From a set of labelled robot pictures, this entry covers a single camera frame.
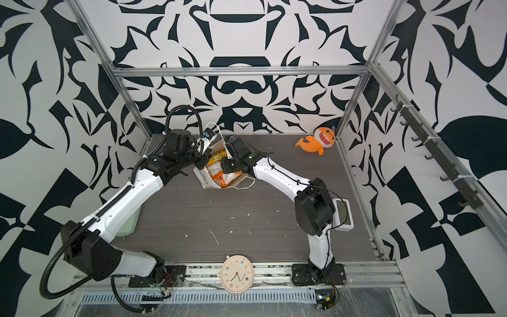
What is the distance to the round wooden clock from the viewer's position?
714 millimetres

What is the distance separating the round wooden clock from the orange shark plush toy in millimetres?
663

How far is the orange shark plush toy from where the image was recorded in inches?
43.6
